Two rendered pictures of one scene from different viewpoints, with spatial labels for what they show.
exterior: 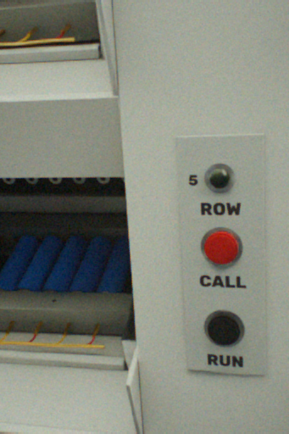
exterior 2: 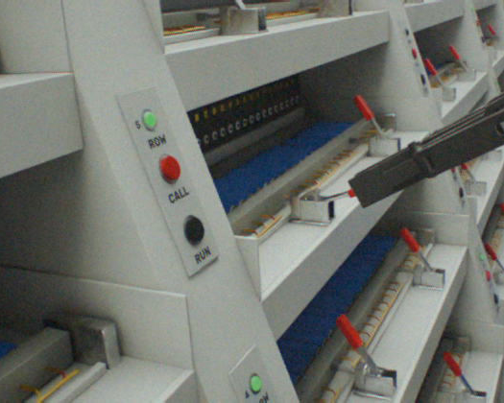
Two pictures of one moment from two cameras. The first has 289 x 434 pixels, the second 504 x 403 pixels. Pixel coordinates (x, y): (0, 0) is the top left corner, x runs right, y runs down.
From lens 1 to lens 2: 1.08 m
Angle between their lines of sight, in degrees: 73
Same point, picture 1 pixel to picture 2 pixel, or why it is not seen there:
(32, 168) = (379, 39)
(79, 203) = (290, 118)
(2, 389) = not seen: hidden behind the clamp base
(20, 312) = (361, 130)
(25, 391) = not seen: hidden behind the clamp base
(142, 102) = (392, 11)
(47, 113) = (382, 16)
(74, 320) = (368, 129)
